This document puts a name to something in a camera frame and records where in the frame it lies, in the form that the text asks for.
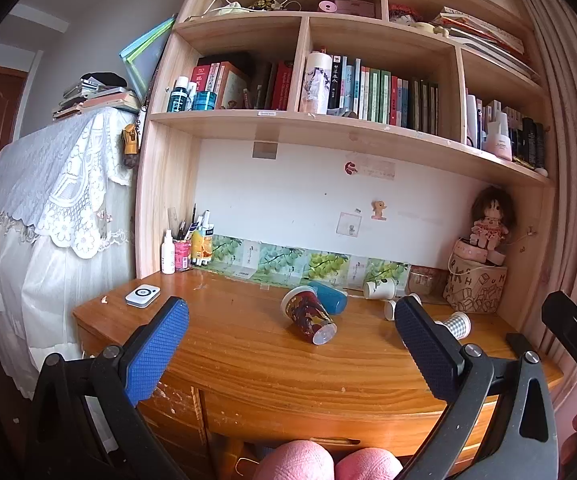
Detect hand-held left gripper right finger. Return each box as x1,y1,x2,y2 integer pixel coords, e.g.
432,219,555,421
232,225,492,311
395,295,569,480

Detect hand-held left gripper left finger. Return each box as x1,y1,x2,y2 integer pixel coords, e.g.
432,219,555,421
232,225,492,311
27,296,204,480

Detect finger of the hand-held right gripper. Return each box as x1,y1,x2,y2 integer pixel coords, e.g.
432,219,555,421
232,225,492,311
541,290,577,411
507,332,532,359

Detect red patterned paper cup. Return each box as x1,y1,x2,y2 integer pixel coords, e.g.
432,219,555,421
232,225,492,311
281,286,338,346

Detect white paper cup green print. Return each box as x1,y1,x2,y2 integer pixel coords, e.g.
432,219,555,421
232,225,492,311
363,278,397,301

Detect blue plastic cup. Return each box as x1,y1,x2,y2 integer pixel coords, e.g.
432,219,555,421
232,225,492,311
308,281,348,315

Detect checkered ribbon spool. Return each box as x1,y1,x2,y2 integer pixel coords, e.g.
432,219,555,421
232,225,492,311
435,311,471,340

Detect white square gadget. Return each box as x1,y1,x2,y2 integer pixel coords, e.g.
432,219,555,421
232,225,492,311
125,284,160,308

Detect clear glass jar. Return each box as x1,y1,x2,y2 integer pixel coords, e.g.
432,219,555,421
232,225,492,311
407,265,450,297

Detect beige letter print fabric basket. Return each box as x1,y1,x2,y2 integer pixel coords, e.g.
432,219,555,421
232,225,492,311
442,251,509,315

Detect white spray bottle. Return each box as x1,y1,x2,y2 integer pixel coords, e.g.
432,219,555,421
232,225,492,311
161,229,176,275

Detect wooden desk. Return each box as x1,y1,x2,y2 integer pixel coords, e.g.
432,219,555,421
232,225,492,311
72,266,564,480

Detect pink pen holder with pens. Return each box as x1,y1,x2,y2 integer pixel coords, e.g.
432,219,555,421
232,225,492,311
172,203,205,273

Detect pink round box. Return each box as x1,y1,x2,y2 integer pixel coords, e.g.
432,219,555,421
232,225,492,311
455,238,507,267

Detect brown haired rag doll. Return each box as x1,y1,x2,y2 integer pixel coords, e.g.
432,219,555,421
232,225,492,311
469,185,518,252

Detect white lace cover cloth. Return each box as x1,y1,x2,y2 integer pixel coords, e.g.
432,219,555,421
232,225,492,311
0,108,138,401

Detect pink curtain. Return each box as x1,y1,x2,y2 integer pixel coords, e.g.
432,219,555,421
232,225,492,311
511,0,577,411

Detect row of dark cosmetic boxes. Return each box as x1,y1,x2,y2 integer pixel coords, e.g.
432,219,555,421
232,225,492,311
465,91,548,170

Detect pink lotion bottle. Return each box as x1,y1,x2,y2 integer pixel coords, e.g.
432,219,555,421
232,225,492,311
483,111,514,162

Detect yellow hanging toy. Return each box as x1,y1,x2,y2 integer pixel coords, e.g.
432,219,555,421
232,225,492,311
120,121,142,169

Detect wooden bookshelf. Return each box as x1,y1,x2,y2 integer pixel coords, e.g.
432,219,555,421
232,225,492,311
134,0,559,361

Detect row of green and dark books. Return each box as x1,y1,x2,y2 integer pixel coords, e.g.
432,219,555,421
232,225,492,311
327,53,440,137

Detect stack of books and papers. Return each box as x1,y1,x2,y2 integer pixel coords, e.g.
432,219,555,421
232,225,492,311
52,80,143,121

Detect dark teal bottle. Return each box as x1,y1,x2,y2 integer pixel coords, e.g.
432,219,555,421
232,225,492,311
167,76,190,113

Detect black hat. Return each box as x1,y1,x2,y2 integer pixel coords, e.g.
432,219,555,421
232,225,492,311
79,72,127,92

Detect row of red books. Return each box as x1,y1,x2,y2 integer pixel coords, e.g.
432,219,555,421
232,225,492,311
190,52,295,112

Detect white painted cylinder box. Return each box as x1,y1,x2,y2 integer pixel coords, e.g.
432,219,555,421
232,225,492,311
299,50,333,115

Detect green framed board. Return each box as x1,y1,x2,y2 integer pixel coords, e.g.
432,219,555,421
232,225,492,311
119,15,178,104

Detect stack of magazines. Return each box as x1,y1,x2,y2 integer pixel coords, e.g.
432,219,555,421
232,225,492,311
437,6,543,82

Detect small red haired doll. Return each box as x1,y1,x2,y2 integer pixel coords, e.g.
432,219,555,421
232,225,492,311
388,3,421,26

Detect pink rectangular box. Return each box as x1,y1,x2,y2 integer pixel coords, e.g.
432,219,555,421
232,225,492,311
334,0,376,17

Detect white face mask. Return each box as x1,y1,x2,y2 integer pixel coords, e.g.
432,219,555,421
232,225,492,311
203,0,250,18

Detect green leaf wall paper strip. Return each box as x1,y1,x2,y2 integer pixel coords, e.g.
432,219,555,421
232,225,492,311
207,233,413,292

